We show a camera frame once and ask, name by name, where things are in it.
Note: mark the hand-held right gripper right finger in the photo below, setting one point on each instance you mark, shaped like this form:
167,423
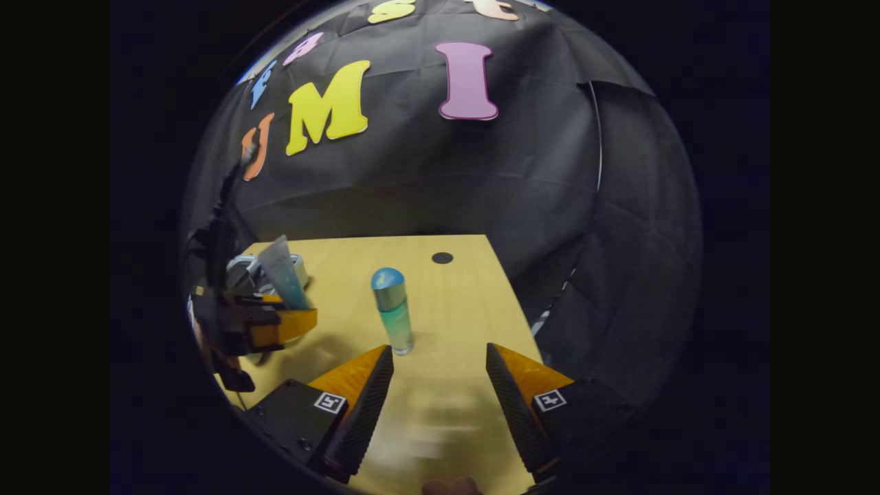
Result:
519,419

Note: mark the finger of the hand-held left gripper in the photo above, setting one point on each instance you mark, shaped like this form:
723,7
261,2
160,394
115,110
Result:
251,300
240,330

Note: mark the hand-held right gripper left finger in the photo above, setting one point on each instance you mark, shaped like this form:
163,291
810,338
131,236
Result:
364,419

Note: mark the light blue suitcase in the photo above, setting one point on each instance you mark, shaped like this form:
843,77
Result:
242,269

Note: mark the white and blue tube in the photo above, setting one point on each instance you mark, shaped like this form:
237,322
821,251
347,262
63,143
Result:
283,271

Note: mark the clear blue bottle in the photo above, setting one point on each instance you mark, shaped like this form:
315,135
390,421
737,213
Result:
393,313

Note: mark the black round table grommet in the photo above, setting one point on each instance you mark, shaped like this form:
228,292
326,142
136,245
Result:
443,258

